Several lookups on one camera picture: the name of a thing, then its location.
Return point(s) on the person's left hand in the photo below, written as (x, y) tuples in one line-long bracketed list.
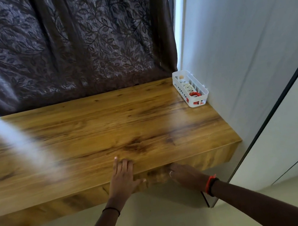
[(122, 182)]

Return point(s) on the person's right hand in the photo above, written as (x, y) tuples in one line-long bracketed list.
[(190, 176)]

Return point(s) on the wooden drawer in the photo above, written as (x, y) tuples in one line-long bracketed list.
[(94, 195)]

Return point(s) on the white plastic slotted basket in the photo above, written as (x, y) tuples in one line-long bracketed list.
[(203, 94)]

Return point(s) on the person's right forearm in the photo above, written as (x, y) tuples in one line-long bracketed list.
[(263, 206)]

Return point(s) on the red wristband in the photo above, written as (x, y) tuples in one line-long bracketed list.
[(208, 182)]

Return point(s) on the black thread wristband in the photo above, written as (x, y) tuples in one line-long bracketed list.
[(111, 209)]

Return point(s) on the white cabinet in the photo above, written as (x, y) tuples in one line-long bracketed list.
[(296, 120)]

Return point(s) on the brown leaf-patterned curtain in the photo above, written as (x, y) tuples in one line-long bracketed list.
[(67, 39)]

